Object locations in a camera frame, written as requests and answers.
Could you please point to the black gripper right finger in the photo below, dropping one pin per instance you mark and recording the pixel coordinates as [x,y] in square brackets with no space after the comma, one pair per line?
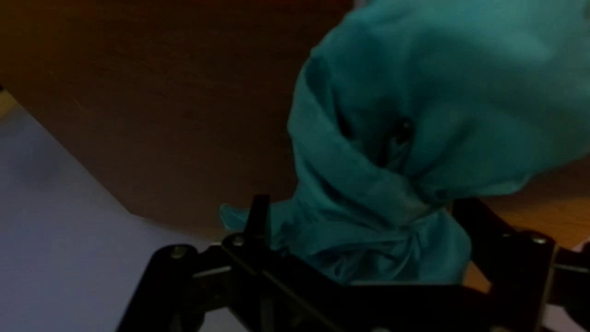
[486,233]

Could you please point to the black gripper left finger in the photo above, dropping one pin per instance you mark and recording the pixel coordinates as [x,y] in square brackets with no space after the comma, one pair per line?
[256,220]

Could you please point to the blue umbrella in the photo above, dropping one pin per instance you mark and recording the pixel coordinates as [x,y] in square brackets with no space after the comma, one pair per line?
[424,141]

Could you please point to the brown wooden cabinet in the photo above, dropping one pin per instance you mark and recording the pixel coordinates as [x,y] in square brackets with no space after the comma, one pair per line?
[132,124]

